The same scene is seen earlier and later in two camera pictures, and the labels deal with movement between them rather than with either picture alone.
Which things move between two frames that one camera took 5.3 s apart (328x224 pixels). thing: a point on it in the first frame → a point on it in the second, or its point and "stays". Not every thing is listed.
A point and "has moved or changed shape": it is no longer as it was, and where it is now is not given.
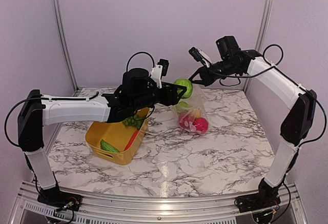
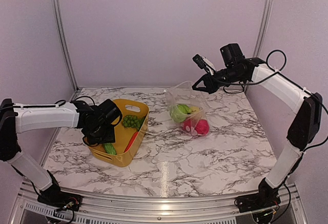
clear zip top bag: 190,110 stays
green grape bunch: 134,121 stays
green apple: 186,83 → 185,108
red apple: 186,121 has moved or changed shape
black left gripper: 167,100 → 110,137
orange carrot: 131,140 stays
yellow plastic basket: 126,139 stays
